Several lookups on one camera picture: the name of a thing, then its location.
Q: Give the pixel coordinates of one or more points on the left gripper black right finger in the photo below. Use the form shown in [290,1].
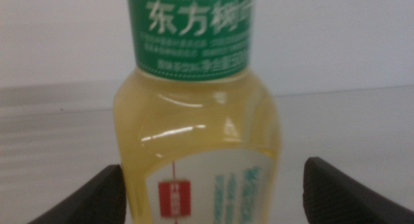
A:
[330,198]

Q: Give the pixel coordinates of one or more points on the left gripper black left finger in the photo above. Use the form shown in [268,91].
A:
[100,201]

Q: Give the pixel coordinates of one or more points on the yellow tea bottle green label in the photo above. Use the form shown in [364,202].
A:
[194,120]

